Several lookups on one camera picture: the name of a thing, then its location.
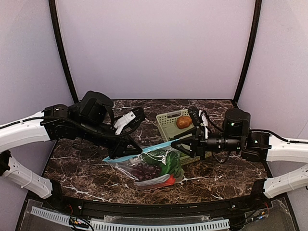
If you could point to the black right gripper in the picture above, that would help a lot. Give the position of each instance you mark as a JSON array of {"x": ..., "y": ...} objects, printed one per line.
[{"x": 197, "y": 142}]

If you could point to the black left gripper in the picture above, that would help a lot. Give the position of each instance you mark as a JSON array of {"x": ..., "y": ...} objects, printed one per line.
[{"x": 122, "y": 146}]

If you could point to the dark red toy grapes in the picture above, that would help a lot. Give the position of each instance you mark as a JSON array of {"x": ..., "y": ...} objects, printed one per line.
[{"x": 145, "y": 171}]

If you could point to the green toy leafy vegetable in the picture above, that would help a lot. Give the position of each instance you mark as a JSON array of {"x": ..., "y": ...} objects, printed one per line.
[{"x": 169, "y": 161}]

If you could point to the clear zip top bag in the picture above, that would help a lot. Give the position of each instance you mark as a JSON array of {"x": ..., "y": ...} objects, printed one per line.
[{"x": 123, "y": 164}]

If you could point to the red toy chili pepper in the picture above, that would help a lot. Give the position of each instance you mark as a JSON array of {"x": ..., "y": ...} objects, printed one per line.
[{"x": 161, "y": 181}]

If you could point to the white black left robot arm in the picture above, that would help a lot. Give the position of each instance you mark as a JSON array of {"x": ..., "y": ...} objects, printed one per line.
[{"x": 91, "y": 119}]

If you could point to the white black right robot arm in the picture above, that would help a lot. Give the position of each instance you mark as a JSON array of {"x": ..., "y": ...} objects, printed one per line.
[{"x": 254, "y": 145}]

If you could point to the brown toy mushroom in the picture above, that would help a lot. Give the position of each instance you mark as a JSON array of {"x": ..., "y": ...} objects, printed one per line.
[{"x": 183, "y": 122}]

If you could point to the pale green plastic basket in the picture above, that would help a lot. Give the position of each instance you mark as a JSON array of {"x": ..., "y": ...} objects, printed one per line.
[{"x": 167, "y": 125}]

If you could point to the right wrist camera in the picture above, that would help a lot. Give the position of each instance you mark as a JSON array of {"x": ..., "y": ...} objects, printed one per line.
[{"x": 198, "y": 117}]

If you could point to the black front frame rail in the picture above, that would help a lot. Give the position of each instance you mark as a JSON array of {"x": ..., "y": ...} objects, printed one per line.
[{"x": 225, "y": 208}]

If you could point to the white slotted cable duct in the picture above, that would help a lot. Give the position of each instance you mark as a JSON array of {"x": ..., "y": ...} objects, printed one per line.
[{"x": 130, "y": 224}]

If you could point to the black frame right post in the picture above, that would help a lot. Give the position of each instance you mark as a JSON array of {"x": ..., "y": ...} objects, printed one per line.
[{"x": 249, "y": 51}]

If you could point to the black frame post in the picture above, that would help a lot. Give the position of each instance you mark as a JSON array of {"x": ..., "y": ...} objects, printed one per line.
[
  {"x": 61, "y": 50},
  {"x": 249, "y": 51}
]

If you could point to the black frame left post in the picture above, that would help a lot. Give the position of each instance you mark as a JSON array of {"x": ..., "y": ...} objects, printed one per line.
[{"x": 61, "y": 50}]

